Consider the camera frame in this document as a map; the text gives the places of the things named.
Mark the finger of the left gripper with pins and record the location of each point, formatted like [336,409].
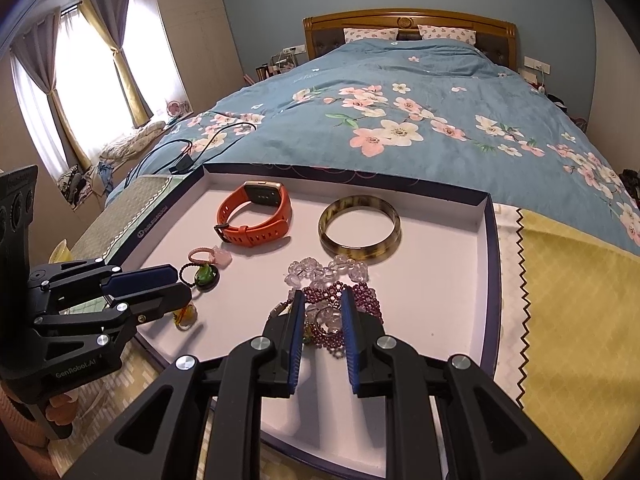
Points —
[51,327]
[93,278]

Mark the blue floral duvet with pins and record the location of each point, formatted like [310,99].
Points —
[436,110]

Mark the folded blanket on sill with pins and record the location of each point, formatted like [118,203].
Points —
[132,145]

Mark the grey yellow curtain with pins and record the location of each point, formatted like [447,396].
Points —
[35,50]
[108,18]

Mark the right grey yellow curtain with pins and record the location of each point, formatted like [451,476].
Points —
[108,18]

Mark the left grey yellow curtain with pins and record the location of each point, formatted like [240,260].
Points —
[35,50]

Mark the orange smart watch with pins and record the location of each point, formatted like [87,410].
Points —
[256,213]

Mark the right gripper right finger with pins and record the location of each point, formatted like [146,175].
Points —
[443,419]

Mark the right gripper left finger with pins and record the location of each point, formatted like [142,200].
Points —
[202,418]

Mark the pink small fan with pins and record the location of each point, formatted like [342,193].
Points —
[176,108]

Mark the spotted pillow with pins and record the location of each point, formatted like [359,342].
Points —
[356,34]
[468,36]

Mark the left spotted pillow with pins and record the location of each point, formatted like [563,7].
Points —
[356,34]

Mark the wooden headboard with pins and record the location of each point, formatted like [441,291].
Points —
[495,38]

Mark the right spotted pillow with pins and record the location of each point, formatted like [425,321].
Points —
[468,36]

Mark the tortoiseshell bangle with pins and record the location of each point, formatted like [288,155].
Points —
[361,227]

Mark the pile of dark clothes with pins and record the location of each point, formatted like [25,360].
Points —
[631,182]

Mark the left hand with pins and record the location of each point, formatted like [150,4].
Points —
[62,409]

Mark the cosmetics on nightstand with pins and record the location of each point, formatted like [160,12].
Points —
[280,63]

